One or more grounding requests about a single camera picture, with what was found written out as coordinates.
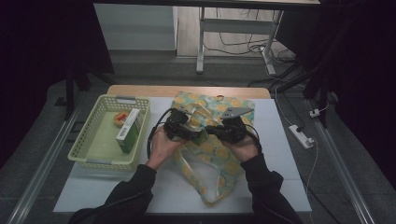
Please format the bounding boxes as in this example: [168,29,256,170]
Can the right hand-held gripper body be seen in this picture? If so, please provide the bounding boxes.
[218,106,255,145]

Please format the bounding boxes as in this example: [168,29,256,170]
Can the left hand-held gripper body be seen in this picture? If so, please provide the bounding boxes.
[163,105,196,142]

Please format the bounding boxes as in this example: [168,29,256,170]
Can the orange print cloth bag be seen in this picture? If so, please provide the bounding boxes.
[169,91,256,206]

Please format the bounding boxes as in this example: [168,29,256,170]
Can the narrow green white medicine box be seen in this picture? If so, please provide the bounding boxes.
[115,107,142,154]

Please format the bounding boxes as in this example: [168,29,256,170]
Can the small round orange packet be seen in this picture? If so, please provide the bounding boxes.
[113,111,131,128]

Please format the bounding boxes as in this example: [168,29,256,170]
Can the pale green plastic basket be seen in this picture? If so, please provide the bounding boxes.
[67,94,152,173]

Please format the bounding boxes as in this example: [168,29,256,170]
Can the person's right hand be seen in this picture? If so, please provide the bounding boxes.
[221,135,260,163]

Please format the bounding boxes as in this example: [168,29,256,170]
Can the person's left hand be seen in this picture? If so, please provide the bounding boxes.
[146,125,188,172]

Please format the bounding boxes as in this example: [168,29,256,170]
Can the white table mat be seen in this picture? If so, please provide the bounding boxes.
[52,96,312,215]

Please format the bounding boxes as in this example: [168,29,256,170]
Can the white power strip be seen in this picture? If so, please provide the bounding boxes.
[288,124,316,150]

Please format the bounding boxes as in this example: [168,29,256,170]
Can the white cabinet panel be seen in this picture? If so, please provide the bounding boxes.
[92,3,178,52]

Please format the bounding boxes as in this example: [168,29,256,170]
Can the black metal stand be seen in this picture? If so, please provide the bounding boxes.
[64,59,94,121]

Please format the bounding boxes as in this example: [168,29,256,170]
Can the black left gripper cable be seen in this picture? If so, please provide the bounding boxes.
[146,107,174,160]

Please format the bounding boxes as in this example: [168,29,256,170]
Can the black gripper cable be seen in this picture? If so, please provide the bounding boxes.
[244,124,263,155]
[146,107,174,160]

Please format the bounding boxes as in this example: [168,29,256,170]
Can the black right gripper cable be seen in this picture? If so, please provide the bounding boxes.
[244,124,263,155]

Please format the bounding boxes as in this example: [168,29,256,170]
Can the black floor cables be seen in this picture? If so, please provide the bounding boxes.
[247,60,309,133]

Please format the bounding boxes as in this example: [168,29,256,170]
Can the thin white cable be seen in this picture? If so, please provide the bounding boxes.
[305,136,320,200]

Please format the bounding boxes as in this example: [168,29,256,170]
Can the white metal desk frame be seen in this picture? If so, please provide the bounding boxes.
[195,6,285,76]

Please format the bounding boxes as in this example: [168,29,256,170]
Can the aluminium rail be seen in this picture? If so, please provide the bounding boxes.
[306,99,377,224]
[6,92,88,224]

